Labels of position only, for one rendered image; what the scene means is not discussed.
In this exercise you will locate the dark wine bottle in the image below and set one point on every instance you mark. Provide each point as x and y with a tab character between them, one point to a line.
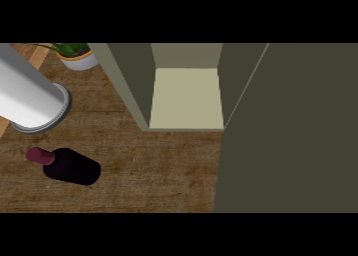
73	166

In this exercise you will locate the olive green cabinet door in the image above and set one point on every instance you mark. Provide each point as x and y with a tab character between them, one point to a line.
300	133

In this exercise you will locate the potted green plant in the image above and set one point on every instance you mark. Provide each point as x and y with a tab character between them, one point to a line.
75	55

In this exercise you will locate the white paper towel roll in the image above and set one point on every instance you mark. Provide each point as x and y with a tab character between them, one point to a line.
19	90

